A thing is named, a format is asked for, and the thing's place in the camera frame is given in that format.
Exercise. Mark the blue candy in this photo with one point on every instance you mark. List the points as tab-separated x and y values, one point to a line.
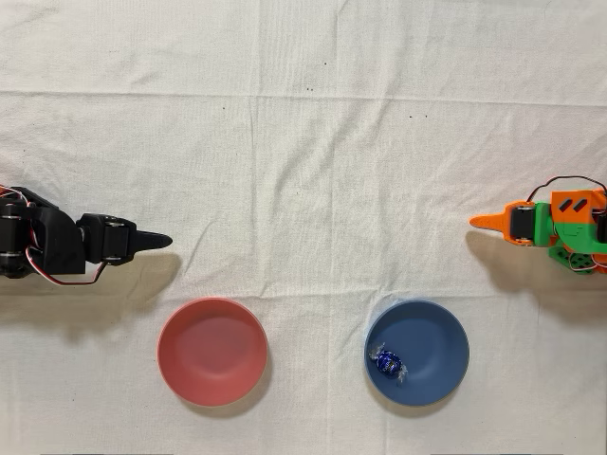
389	362

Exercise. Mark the blue bowl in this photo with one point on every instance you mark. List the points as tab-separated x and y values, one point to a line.
431	341

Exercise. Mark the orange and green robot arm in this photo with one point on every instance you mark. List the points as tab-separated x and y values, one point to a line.
576	232

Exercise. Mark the red bowl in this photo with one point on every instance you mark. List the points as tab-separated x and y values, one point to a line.
213	353

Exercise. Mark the white wrinkled table cloth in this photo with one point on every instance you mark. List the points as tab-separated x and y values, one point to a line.
284	166

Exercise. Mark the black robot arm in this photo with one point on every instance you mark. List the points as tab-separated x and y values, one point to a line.
52	237

